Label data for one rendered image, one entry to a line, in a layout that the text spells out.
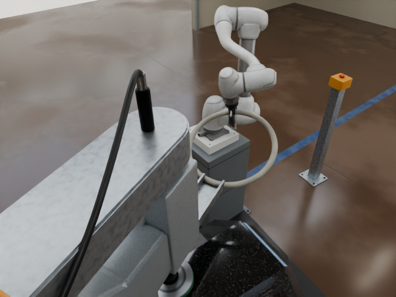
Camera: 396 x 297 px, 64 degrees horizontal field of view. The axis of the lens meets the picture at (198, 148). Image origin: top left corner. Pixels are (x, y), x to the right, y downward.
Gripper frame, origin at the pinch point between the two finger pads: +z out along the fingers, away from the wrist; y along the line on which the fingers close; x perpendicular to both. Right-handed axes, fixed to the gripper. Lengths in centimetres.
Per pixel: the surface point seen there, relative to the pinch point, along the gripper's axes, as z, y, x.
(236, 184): -10.9, 46.1, 7.8
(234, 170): 60, 2, -5
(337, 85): 46, -72, 67
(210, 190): -10, 50, -5
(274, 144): -11.3, 21.4, 24.7
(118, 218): -90, 93, -7
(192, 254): 5, 79, -11
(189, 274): -5, 90, -9
